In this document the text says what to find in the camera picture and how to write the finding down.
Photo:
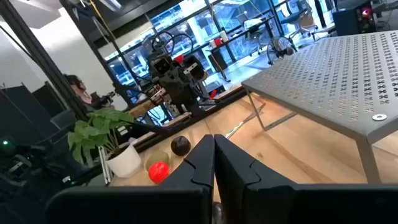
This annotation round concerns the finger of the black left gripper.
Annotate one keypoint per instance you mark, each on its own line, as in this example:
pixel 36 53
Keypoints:
pixel 161 66
pixel 195 71

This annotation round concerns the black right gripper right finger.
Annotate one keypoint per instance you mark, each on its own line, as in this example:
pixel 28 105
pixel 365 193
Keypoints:
pixel 248 202

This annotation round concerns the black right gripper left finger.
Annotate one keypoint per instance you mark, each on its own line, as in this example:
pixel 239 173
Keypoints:
pixel 192 199

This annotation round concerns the glossy black round fruit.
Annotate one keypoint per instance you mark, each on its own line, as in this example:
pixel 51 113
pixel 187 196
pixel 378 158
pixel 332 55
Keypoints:
pixel 217 214

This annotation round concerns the shiny red round fruit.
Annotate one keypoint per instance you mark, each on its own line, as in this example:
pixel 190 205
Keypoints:
pixel 158 172

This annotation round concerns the beige melon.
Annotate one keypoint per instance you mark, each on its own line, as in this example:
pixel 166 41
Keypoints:
pixel 155 155

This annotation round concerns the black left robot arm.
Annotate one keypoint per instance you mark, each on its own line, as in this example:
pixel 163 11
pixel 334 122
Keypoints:
pixel 189 105

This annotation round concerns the red cup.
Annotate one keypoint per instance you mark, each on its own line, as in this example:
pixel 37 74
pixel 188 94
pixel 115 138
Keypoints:
pixel 218 42

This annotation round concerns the white cup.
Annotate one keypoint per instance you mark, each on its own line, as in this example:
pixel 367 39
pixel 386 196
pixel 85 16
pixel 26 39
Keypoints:
pixel 224 35

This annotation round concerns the dark brown plum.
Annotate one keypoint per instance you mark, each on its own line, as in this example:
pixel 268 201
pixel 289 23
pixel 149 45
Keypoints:
pixel 180 145

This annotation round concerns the green plant white pot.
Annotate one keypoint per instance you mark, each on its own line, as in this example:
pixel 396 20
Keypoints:
pixel 124 161

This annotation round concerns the person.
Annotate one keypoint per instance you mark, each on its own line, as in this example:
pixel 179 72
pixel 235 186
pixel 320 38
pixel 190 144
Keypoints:
pixel 77 90

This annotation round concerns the round floor fan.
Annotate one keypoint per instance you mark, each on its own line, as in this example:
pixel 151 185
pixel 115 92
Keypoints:
pixel 281 49

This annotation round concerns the black office chair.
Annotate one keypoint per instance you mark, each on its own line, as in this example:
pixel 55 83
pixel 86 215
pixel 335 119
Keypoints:
pixel 297 18

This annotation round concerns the grey perforated metal riser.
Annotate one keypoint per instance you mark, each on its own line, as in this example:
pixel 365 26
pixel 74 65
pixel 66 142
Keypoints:
pixel 335 77

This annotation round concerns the black computer tower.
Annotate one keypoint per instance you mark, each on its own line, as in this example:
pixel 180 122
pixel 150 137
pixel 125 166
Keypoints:
pixel 348 21

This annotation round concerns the silver aluminium extrusion post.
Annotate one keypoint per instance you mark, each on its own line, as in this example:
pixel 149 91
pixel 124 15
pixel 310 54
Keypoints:
pixel 105 168

